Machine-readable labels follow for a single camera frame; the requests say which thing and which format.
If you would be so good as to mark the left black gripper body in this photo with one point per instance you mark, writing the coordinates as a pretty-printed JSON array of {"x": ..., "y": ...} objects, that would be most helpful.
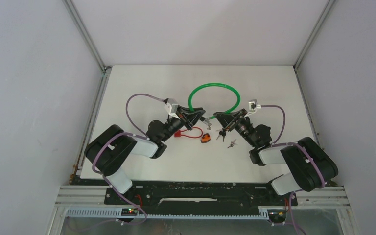
[{"x": 183, "y": 119}]

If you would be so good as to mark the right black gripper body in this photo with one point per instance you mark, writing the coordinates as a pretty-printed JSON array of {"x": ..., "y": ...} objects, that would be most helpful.
[{"x": 241, "y": 125}]

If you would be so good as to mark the silver keys of green lock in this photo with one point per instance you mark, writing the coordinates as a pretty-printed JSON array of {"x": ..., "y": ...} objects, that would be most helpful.
[{"x": 207, "y": 122}]

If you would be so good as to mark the red cable lock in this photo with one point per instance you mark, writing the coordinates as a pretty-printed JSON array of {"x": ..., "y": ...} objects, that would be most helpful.
[{"x": 194, "y": 133}]

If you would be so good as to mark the black key bunch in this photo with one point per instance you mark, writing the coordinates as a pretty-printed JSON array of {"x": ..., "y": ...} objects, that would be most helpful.
[{"x": 221, "y": 134}]

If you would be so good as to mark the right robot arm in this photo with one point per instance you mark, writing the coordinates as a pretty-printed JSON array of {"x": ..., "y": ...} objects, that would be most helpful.
[{"x": 309, "y": 165}]

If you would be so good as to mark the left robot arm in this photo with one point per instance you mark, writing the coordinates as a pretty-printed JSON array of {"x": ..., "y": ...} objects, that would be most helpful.
[{"x": 108, "y": 151}]

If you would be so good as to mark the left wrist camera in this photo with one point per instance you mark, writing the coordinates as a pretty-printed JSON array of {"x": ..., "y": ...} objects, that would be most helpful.
[{"x": 171, "y": 107}]

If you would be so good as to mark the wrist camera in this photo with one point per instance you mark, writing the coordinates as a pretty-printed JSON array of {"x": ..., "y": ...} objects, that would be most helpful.
[
  {"x": 253, "y": 106},
  {"x": 171, "y": 107}
]

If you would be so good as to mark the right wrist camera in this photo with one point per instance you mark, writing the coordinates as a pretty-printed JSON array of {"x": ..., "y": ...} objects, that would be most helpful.
[{"x": 253, "y": 106}]

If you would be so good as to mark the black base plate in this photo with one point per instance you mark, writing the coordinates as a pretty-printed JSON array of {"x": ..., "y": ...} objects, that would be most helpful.
[{"x": 183, "y": 198}]

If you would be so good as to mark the grey cable duct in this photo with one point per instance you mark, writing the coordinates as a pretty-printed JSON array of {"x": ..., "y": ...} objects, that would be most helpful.
[{"x": 119, "y": 213}]

